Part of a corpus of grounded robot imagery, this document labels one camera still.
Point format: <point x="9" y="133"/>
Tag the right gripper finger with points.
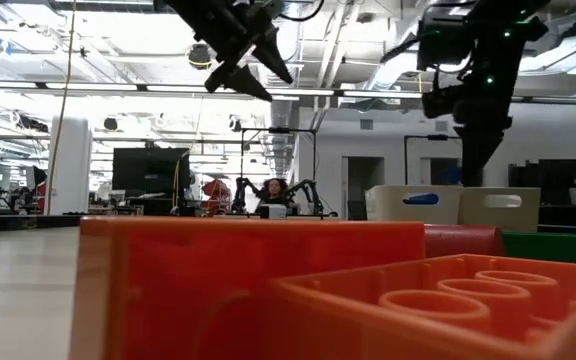
<point x="475" y="155"/>

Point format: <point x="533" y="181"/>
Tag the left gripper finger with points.
<point x="274" y="57"/>
<point x="240" y="80"/>

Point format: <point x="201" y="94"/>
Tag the green plastic brick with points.
<point x="548" y="247"/>

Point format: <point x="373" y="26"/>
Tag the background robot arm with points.
<point x="310" y="190"/>
<point x="242" y="187"/>

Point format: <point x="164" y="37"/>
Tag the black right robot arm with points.
<point x="513" y="15"/>

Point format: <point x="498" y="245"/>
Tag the white plastic bin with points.
<point x="388" y="210"/>
<point x="468" y="220"/>

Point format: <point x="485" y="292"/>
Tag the black cabinet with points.
<point x="558" y="172"/>

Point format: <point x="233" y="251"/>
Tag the red rounded wooden block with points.
<point x="463" y="240"/>

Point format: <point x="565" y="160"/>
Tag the red background object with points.
<point x="215" y="190"/>

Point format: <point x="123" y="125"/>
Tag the seated person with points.
<point x="275" y="192"/>

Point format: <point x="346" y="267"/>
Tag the black monitor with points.
<point x="148" y="170"/>

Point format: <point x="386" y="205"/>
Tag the small white box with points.
<point x="268" y="212"/>

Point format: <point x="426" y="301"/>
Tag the white pillar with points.
<point x="70" y="165"/>

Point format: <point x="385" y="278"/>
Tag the orange plastic brick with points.
<point x="193" y="280"/>
<point x="348" y="330"/>

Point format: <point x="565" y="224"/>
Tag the black frame stand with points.
<point x="433" y="136"/>
<point x="278" y="130"/>

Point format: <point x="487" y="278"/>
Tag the black aluminium table frame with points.
<point x="18" y="223"/>

